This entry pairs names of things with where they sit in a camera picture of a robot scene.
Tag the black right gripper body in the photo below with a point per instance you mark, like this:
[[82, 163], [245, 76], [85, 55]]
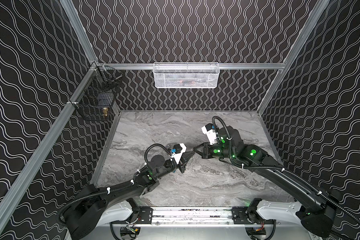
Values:
[[207, 150]]

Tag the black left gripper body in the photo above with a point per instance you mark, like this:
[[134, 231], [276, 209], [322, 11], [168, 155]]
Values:
[[182, 162]]

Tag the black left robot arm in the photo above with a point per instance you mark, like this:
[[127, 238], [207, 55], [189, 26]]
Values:
[[82, 214]]

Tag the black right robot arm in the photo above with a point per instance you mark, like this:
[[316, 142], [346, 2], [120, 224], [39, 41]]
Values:
[[318, 207]]

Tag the brass padlock in basket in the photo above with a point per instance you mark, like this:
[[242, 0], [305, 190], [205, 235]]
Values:
[[105, 112]]

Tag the aluminium back crossbar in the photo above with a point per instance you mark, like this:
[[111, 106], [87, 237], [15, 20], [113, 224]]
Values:
[[221, 66]]

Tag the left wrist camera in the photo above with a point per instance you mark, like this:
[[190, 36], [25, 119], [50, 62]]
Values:
[[177, 152]]

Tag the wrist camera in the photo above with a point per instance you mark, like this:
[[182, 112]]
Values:
[[177, 152], [210, 131]]

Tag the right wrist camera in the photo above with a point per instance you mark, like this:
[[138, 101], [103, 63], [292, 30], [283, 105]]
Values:
[[210, 131]]

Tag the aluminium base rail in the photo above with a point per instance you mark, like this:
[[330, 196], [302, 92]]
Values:
[[196, 217]]

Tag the white mesh wall basket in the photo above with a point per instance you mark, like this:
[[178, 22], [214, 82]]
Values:
[[186, 78]]

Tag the black wire wall basket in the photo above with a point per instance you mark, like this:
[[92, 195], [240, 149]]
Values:
[[99, 93]]

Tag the aluminium frame post back right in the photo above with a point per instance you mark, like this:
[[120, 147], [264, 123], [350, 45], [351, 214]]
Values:
[[303, 35]]

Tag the aluminium frame post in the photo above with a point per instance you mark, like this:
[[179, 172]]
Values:
[[79, 29], [303, 35]]

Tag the aluminium frame post back left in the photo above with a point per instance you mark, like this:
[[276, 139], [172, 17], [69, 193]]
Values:
[[79, 29]]

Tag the aluminium left side rail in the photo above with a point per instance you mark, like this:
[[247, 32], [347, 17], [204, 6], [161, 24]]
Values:
[[33, 165]]

